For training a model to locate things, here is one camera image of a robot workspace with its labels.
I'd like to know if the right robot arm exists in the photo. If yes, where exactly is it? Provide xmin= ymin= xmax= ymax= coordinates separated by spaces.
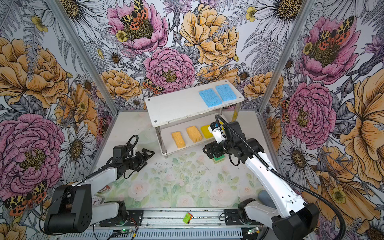
xmin=203 ymin=122 xmax=320 ymax=240

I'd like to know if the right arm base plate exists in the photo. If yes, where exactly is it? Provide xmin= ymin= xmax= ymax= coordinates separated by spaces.
xmin=224 ymin=209 xmax=250 ymax=226

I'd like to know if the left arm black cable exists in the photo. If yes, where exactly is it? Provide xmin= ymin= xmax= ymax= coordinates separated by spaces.
xmin=38 ymin=134 xmax=139 ymax=235

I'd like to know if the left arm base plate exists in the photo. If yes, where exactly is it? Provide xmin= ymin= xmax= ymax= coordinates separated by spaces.
xmin=99 ymin=210 xmax=144 ymax=227

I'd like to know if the yellow sponge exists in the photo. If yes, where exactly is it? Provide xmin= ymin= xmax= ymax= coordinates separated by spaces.
xmin=201 ymin=125 xmax=214 ymax=139

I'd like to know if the green sponge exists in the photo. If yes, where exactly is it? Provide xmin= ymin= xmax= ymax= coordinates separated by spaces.
xmin=213 ymin=155 xmax=226 ymax=164

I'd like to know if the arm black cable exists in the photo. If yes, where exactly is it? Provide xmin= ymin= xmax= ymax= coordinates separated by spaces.
xmin=215 ymin=114 xmax=347 ymax=240
xmin=38 ymin=134 xmax=139 ymax=235

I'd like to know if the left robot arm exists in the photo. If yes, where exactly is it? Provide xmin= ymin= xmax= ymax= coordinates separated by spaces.
xmin=43 ymin=145 xmax=155 ymax=236

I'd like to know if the blue grey oval pad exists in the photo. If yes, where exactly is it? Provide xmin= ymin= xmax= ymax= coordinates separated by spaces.
xmin=258 ymin=190 xmax=276 ymax=209

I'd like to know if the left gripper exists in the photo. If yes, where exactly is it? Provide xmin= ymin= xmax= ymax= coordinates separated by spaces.
xmin=123 ymin=148 xmax=155 ymax=173

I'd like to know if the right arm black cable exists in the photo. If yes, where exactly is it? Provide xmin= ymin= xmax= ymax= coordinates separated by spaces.
xmin=215 ymin=114 xmax=347 ymax=240

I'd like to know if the green orange small block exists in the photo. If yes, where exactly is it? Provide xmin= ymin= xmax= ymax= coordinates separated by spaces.
xmin=183 ymin=213 xmax=193 ymax=224

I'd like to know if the white two-tier shelf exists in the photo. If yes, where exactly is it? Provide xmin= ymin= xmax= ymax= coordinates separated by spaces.
xmin=146 ymin=80 xmax=245 ymax=158

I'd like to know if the blue sponge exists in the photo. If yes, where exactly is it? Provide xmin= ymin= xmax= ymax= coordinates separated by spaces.
xmin=199 ymin=89 xmax=222 ymax=108
xmin=216 ymin=84 xmax=237 ymax=102

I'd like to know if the aluminium front rail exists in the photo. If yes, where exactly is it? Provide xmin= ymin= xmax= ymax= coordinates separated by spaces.
xmin=53 ymin=206 xmax=313 ymax=240

